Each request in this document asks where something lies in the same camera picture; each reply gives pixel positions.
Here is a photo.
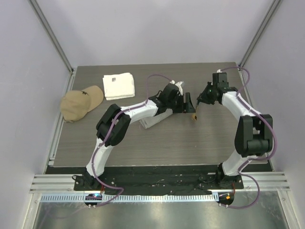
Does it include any purple cable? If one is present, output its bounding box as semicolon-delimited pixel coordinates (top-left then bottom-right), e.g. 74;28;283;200
216;66;278;209
91;74;177;208

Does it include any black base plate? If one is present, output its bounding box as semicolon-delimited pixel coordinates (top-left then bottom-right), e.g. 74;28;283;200
72;165;244;196

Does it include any grey cloth napkin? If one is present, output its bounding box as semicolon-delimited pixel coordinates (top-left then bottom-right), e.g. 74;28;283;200
139;109;173;129

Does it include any white folded towel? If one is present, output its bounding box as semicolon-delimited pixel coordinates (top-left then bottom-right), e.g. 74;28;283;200
103;73;135;101

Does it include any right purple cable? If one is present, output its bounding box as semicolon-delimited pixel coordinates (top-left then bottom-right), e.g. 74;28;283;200
216;66;278;209

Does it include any left aluminium frame post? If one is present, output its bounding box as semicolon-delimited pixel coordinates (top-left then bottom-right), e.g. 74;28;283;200
28;0;73;73

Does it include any aluminium frame post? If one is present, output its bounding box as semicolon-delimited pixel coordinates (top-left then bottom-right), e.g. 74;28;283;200
28;0;73;73
238;0;283;67

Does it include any green handled wooden spoon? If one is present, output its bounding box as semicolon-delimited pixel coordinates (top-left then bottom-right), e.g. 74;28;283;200
192;100;200;121

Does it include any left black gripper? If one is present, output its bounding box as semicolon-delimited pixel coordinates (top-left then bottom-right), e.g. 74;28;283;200
166;93;195;114

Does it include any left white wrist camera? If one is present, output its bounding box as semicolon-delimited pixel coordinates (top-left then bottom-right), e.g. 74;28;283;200
170;80;184;95

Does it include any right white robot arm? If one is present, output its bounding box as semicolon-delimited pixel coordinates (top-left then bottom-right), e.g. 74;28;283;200
197;71;274;189

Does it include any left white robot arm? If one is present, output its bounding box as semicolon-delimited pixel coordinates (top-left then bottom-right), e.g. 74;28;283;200
83;81;195;190

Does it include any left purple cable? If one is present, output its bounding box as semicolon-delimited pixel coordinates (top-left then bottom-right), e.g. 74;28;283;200
91;74;177;208

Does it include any right aluminium frame post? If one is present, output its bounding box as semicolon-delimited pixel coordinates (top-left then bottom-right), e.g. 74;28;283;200
238;0;283;67

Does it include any tan baseball cap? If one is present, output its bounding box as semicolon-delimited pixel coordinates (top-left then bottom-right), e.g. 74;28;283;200
60;85;104;123

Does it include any perforated cable duct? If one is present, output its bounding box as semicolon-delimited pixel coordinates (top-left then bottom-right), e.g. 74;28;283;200
40;193;219;203

